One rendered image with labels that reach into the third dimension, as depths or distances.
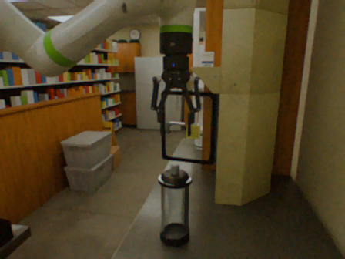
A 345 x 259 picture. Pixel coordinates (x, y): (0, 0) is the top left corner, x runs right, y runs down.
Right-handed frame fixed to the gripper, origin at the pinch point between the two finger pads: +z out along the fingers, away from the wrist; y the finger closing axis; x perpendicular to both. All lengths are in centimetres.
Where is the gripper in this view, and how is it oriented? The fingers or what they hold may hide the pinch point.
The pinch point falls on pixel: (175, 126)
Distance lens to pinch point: 73.8
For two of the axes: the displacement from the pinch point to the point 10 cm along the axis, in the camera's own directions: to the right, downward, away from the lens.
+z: 0.0, 9.7, 2.5
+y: -9.8, -0.5, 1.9
